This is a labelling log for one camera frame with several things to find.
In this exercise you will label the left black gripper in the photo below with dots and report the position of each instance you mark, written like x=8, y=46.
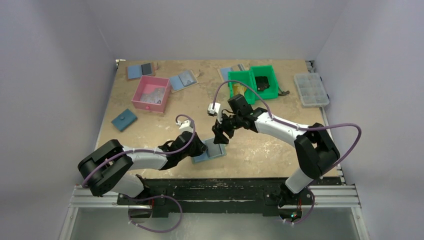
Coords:
x=200, y=147

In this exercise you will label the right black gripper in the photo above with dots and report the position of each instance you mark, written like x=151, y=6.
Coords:
x=224, y=125

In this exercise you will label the green card holder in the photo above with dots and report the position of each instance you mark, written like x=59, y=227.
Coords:
x=203, y=157

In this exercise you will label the dark grey credit card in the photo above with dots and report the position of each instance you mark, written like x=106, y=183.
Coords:
x=215, y=150

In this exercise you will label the orange and white credit card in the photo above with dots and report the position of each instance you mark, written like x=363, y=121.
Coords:
x=238, y=89

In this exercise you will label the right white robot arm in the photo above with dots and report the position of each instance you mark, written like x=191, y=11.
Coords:
x=315, y=150

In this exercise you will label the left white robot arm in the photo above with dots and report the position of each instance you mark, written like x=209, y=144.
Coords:
x=106, y=169

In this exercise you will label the blue card behind bin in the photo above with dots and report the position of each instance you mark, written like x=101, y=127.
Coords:
x=224, y=71

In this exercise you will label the cards in pink box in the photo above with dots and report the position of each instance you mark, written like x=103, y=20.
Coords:
x=154, y=97

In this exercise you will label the dark blue card holder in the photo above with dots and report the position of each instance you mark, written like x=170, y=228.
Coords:
x=124, y=120

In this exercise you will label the left green bin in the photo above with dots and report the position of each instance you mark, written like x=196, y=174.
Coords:
x=246, y=78

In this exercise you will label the green bin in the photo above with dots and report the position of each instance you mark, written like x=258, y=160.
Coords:
x=246, y=78
x=266, y=70

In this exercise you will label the right green bin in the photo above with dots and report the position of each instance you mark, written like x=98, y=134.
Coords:
x=266, y=70

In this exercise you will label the black item in bin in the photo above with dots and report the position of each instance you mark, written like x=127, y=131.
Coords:
x=262, y=83

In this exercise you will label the pink open box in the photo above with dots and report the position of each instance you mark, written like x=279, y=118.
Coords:
x=147, y=84

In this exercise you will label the dark tool beside bin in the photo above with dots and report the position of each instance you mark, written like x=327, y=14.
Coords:
x=283, y=92

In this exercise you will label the clear compartment organizer box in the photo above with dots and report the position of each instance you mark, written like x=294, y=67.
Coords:
x=311, y=90

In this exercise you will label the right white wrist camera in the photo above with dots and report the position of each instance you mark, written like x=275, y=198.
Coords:
x=214, y=109

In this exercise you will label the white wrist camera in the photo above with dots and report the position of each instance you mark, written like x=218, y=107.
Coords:
x=214, y=109
x=185, y=126

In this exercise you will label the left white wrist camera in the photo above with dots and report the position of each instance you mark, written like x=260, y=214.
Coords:
x=185, y=126

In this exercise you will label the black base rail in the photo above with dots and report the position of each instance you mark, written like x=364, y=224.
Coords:
x=226, y=196

